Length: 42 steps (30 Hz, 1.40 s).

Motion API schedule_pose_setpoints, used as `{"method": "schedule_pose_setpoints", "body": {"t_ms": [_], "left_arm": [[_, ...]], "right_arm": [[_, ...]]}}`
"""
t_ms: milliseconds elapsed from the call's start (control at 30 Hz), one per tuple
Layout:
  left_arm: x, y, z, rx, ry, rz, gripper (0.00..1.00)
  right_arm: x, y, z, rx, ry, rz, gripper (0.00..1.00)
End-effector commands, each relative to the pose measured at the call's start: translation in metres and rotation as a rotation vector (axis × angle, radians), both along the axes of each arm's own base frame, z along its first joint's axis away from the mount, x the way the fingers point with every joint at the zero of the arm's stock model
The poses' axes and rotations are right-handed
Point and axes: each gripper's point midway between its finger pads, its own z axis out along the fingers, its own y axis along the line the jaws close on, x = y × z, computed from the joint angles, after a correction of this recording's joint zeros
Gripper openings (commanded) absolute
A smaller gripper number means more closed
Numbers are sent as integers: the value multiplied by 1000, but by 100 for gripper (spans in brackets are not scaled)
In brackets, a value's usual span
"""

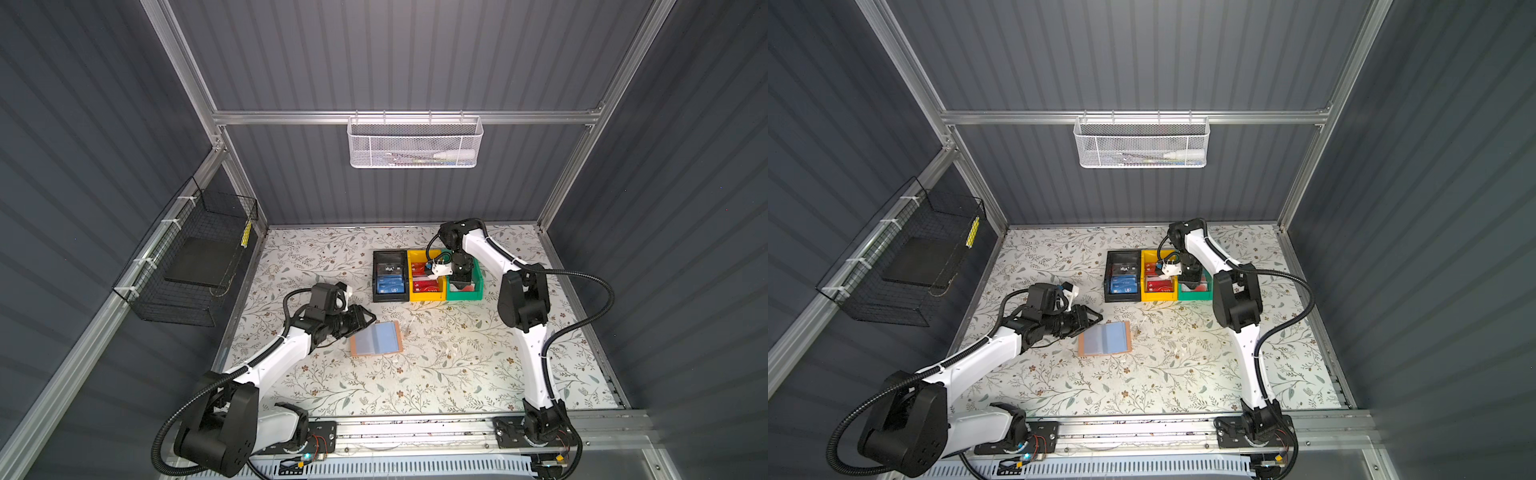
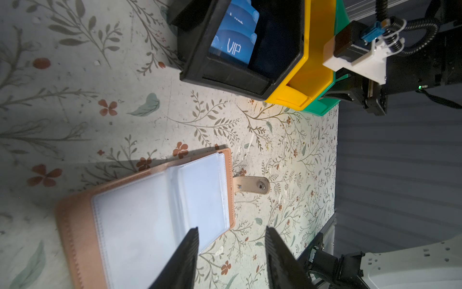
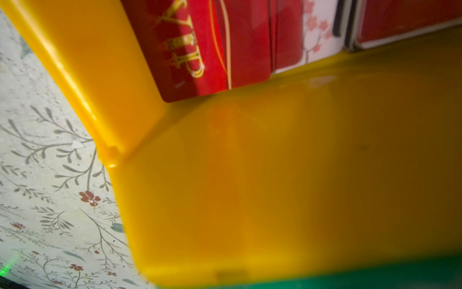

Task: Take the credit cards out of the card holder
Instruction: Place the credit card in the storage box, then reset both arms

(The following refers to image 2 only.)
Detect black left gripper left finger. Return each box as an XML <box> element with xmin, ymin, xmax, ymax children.
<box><xmin>149</xmin><ymin>227</ymin><xmax>199</xmax><ymax>289</ymax></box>

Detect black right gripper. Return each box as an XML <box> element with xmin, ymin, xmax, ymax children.
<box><xmin>324</xmin><ymin>73</ymin><xmax>387</xmax><ymax>116</ymax></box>

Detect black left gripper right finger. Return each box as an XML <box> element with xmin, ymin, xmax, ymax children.
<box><xmin>265</xmin><ymin>226</ymin><xmax>315</xmax><ymax>289</ymax></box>

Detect tan leather card holder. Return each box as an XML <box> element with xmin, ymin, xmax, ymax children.
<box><xmin>55</xmin><ymin>148</ymin><xmax>270</xmax><ymax>289</ymax></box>

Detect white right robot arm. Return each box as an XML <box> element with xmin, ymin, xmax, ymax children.
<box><xmin>310</xmin><ymin>1</ymin><xmax>462</xmax><ymax>289</ymax></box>

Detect blue cards in black bin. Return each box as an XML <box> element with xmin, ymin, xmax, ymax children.
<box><xmin>209</xmin><ymin>1</ymin><xmax>259</xmax><ymax>66</ymax></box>

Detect green plastic bin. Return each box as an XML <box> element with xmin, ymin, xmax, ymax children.
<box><xmin>303</xmin><ymin>0</ymin><xmax>350</xmax><ymax>116</ymax></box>

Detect yellow plastic bin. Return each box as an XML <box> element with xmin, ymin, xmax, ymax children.
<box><xmin>266</xmin><ymin>1</ymin><xmax>337</xmax><ymax>111</ymax></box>

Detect black plastic bin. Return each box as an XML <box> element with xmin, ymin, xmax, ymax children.
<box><xmin>167</xmin><ymin>1</ymin><xmax>309</xmax><ymax>101</ymax></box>

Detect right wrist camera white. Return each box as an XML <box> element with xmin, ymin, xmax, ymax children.
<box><xmin>322</xmin><ymin>18</ymin><xmax>407</xmax><ymax>85</ymax></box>

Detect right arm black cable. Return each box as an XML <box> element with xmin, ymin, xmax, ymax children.
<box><xmin>375</xmin><ymin>0</ymin><xmax>443</xmax><ymax>57</ymax></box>

